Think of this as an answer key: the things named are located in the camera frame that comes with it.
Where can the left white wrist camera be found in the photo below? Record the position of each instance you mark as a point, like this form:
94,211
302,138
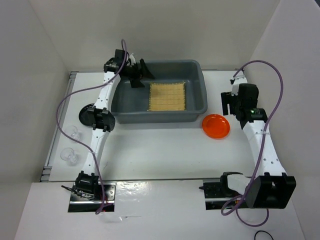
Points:
132,60

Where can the clear glass cup near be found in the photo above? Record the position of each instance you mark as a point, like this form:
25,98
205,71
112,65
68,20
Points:
68,155

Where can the black round plate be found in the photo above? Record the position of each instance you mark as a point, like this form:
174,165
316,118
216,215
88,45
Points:
83,115

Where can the orange plastic plate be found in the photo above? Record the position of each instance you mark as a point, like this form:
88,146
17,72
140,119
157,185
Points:
215,126

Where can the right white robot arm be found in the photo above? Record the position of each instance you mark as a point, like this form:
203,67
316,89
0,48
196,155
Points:
270,187

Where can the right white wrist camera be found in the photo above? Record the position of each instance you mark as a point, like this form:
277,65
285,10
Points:
236,81

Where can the clear glass cup far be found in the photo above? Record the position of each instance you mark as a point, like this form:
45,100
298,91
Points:
73,133

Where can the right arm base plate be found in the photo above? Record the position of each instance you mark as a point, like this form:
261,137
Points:
215,194

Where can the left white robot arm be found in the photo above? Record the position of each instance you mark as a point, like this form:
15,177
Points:
98,116

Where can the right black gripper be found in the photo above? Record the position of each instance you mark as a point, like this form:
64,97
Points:
227,98

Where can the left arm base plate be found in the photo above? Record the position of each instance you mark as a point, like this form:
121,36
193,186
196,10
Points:
83,202

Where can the square bamboo mat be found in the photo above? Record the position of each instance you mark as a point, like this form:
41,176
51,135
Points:
167,97

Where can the clear glass cup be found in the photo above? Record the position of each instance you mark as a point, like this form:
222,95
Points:
68,155
73,133

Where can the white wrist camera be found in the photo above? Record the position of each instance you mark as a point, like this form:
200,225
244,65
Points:
236,81
132,60

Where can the grey plastic bin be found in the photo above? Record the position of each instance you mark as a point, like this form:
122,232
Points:
130,105

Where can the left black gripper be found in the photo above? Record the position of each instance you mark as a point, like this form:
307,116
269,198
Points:
135,82

